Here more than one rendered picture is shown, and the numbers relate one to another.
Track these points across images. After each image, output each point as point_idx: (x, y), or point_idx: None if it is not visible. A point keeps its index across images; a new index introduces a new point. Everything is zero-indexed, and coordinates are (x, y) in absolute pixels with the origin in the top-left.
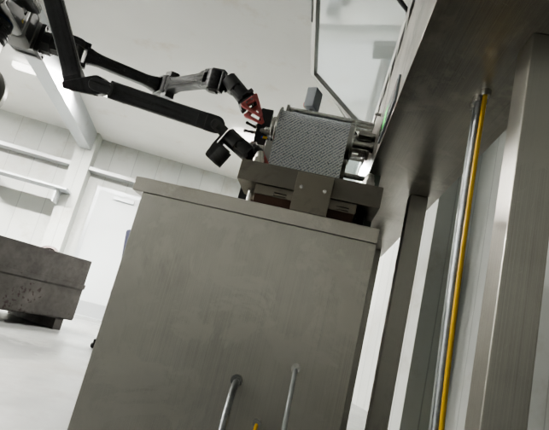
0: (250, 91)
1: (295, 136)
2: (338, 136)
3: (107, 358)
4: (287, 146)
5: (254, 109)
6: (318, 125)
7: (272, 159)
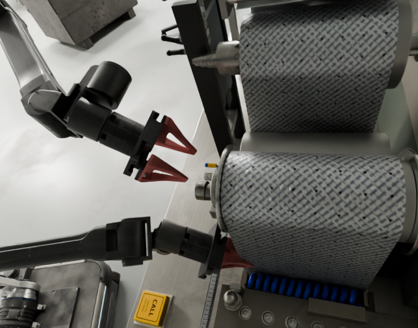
0: (135, 163)
1: (270, 239)
2: (368, 243)
3: None
4: (260, 246)
5: (164, 134)
6: (315, 228)
7: (244, 255)
